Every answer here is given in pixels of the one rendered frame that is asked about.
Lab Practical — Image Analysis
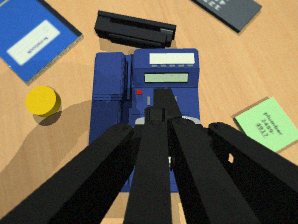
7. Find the blue notebook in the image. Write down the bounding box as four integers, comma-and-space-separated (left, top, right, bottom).
0, 0, 83, 84

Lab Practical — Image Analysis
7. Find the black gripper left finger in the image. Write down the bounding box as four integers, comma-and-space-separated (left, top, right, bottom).
0, 88, 172, 224

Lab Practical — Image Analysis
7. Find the yellow cylinder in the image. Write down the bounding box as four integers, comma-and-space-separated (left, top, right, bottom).
25, 86, 61, 117

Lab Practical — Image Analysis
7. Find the green sticky note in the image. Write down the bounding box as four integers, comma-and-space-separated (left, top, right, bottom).
233, 97, 298, 152

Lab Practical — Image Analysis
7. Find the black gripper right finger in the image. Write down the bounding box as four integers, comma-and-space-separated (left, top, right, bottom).
162, 88, 298, 224

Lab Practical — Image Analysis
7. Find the blue telephone handset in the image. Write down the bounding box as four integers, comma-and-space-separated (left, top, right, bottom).
89, 52, 128, 144

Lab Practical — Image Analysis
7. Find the dark blue desk phone base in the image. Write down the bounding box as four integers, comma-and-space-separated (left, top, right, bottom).
122, 48, 200, 128

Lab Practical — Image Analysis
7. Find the grey keypad panel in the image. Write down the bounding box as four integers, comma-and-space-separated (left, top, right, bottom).
191, 0, 263, 33

